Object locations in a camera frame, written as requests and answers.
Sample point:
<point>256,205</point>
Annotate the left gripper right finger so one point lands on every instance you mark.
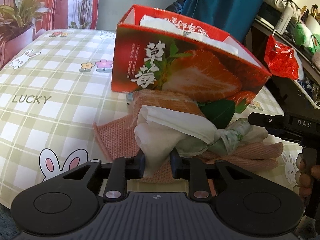
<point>192,170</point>

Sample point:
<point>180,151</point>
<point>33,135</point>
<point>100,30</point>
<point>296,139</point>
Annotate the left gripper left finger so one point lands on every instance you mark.
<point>118,173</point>

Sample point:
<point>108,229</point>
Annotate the pink knitted cloth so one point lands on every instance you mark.
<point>115,141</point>

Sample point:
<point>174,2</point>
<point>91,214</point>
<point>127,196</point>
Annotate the green patterned tissue pack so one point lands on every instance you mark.
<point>238,133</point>

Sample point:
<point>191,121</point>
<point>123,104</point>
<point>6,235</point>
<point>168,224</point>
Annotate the packaged bread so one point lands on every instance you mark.
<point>164,99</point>

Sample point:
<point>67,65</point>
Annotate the person's right hand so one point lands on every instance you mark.
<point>305,180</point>

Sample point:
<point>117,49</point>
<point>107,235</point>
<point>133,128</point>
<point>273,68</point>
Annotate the black shelf table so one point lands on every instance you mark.
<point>287,93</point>

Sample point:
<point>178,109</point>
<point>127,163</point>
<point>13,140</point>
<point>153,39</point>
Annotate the red plastic bag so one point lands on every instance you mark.
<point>282,60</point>

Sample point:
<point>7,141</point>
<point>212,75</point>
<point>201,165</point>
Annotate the white brush holder cup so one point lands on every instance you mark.
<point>313,25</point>

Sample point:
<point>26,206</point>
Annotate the checkered bunny tablecloth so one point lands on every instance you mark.
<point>56,88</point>

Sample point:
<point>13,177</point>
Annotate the white spray bottle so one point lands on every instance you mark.
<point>284,20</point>

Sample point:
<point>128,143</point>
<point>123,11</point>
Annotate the red strawberry cardboard box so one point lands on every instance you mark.
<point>147,58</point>

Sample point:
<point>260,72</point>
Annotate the teal curtain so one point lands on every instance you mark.
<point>232,16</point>

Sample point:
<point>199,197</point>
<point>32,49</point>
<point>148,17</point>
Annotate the pink printed backdrop cloth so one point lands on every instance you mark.
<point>22,21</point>

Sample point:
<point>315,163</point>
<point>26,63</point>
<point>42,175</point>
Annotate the white drawstring bag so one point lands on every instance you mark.
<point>280,5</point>

